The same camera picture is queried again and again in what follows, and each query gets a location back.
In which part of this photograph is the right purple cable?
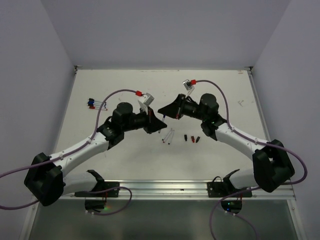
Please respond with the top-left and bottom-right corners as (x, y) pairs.
(192, 79), (308, 240)

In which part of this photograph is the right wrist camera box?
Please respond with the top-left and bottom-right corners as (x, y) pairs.
(182, 79), (197, 97)

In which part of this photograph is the aluminium mounting rail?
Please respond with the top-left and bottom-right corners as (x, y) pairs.
(31, 178), (296, 201)

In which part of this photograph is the controller board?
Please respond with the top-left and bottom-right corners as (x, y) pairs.
(220, 200), (243, 214)
(84, 198), (110, 213)

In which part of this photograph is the right controller board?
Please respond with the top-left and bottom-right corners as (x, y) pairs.
(220, 200), (243, 214)

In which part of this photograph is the red marker pen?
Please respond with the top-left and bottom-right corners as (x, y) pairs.
(162, 132), (171, 143)
(88, 105), (108, 111)

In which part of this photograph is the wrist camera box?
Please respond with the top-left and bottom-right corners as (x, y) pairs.
(138, 93), (155, 113)
(182, 79), (197, 97)

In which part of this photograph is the blue marker pen top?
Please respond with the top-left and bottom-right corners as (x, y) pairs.
(87, 98), (106, 105)

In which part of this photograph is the black marker pen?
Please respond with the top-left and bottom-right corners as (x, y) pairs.
(167, 129), (175, 145)
(162, 128), (173, 143)

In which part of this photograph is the left controller board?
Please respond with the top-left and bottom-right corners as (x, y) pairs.
(84, 198), (110, 213)

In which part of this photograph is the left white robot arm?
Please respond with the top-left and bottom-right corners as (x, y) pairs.
(24, 102), (167, 206)

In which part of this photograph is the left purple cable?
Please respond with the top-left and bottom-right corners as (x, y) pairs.
(0, 88), (143, 216)

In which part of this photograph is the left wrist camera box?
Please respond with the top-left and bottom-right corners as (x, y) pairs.
(138, 93), (155, 113)

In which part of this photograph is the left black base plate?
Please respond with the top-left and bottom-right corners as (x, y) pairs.
(74, 181), (120, 198)

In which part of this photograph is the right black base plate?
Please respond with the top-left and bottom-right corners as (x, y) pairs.
(206, 181), (253, 198)

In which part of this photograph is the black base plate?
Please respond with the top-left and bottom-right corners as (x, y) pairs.
(74, 181), (120, 198)
(206, 181), (253, 198)

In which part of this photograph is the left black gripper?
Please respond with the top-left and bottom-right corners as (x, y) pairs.
(122, 106), (168, 135)

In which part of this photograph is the purple cable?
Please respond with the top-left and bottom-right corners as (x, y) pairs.
(0, 88), (143, 216)
(192, 79), (308, 240)

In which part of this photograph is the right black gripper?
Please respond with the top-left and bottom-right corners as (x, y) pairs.
(157, 93), (207, 121)

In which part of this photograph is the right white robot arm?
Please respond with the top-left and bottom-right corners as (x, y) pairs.
(158, 93), (295, 197)

